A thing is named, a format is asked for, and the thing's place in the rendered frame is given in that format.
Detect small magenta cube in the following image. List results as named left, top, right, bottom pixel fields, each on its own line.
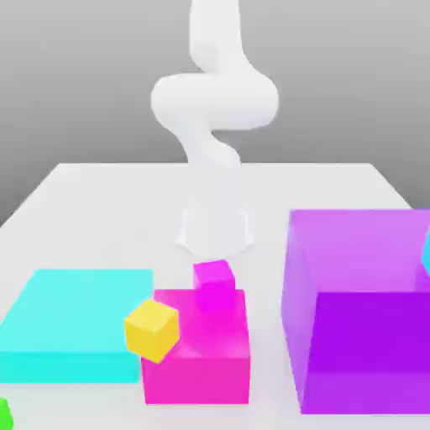
left=192, top=259, right=236, bottom=313

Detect small yellow cube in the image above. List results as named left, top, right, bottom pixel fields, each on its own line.
left=123, top=299, right=181, bottom=364

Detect small light blue cube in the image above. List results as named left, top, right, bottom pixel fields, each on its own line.
left=421, top=228, right=430, bottom=275

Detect small green cube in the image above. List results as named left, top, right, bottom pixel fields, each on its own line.
left=0, top=397, right=14, bottom=430

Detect large pink box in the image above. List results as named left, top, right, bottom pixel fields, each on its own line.
left=139, top=288, right=250, bottom=406

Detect large cyan box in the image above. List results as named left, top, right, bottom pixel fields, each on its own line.
left=0, top=268, right=155, bottom=385

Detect large purple box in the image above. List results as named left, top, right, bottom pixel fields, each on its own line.
left=281, top=208, right=430, bottom=416

